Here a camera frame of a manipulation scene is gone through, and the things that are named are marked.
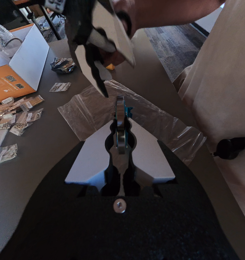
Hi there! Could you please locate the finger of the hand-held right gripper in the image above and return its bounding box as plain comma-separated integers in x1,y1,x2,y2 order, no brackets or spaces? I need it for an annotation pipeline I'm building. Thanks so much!
92,0,136,68
75,44,109,98

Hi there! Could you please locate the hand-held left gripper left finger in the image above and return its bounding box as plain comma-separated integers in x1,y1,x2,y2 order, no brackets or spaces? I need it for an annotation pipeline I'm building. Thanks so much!
65,119,120,196

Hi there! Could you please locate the person's right hand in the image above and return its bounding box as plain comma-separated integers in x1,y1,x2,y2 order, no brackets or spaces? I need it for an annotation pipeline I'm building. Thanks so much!
99,0,152,67

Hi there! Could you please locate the orange and white cardboard box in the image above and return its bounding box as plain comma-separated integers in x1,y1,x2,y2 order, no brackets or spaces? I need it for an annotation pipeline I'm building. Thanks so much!
0,24,50,104

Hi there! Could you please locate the pile of small hardware bags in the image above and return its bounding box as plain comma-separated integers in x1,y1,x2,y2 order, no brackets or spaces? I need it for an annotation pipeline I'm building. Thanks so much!
0,95,45,166

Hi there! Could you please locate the black lanyard strap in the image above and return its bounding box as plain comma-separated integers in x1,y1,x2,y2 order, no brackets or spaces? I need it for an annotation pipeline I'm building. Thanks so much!
211,136,245,161

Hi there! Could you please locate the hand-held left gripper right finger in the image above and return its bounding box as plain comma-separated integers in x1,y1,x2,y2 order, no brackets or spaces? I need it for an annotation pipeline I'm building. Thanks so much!
123,117,175,196

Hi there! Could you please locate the clear plastic bag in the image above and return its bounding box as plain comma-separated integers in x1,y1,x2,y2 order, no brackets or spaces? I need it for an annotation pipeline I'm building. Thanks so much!
0,19,16,49
57,80,206,165

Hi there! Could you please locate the small labelled hardware bag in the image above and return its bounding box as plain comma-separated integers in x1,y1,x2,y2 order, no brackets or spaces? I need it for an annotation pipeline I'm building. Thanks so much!
49,82,72,92

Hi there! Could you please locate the grey desk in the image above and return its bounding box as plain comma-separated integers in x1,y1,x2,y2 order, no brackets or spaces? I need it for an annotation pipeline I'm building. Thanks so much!
0,19,245,260

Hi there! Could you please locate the black cable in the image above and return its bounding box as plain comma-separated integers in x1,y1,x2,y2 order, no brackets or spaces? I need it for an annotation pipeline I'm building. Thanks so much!
4,38,23,48

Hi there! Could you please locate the black metal table frame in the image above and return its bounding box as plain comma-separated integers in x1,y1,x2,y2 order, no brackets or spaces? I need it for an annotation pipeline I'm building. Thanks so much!
27,4,63,41

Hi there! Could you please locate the blue disc with bearing ring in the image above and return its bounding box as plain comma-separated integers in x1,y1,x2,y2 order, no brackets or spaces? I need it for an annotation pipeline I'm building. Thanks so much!
110,95,134,155

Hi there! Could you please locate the silver antistatic bag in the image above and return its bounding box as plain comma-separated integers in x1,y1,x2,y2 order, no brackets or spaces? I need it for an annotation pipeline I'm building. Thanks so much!
50,57,77,74

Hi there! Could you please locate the black monitor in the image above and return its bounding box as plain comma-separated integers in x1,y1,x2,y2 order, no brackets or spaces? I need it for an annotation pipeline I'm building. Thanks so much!
0,0,31,31

